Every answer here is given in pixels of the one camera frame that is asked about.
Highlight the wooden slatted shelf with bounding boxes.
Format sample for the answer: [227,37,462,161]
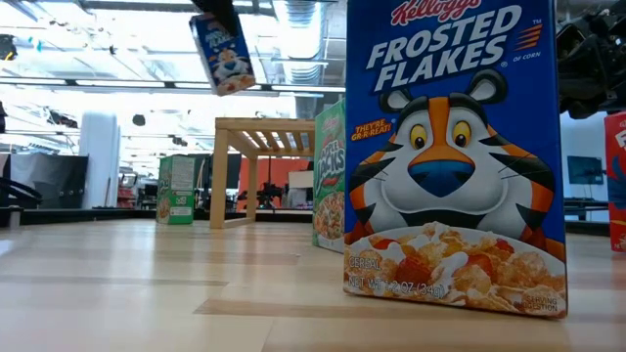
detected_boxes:
[209,116,317,230]

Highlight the orange partition panel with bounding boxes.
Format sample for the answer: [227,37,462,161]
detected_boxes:
[238,156,314,212]

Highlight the black ceiling spotlight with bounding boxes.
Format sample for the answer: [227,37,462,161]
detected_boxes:
[0,33,19,63]

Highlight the long ceiling light bar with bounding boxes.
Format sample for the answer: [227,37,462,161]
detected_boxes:
[0,77,346,93]

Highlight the dark background desk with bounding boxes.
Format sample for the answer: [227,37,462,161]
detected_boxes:
[562,197,610,222]

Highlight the black chair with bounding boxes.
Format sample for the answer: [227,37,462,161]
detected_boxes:
[0,175,44,219]

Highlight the black computer monitor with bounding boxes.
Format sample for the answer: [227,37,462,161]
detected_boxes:
[194,154,244,191]

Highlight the red Froot Loops cereal box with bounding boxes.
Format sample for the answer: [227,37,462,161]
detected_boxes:
[604,110,626,253]

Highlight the dark wall monitor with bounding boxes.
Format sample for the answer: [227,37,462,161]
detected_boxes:
[566,154,604,186]

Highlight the black equipment cabinet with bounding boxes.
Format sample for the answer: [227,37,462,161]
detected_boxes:
[9,154,90,210]

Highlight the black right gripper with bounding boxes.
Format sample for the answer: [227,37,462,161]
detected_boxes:
[556,2,626,120]

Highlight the blue Frosted Flakes cereal box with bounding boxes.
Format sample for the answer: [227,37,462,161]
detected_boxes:
[189,12,257,97]
[342,0,568,319]

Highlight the green Apple Jacks cereal box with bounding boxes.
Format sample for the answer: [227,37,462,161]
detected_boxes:
[156,154,196,226]
[312,99,346,254]

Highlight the corrugated silver ceiling duct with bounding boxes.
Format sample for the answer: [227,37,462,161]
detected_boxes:
[273,0,328,118]

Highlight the white round pillar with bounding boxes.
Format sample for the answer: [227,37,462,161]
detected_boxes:
[79,110,121,210]

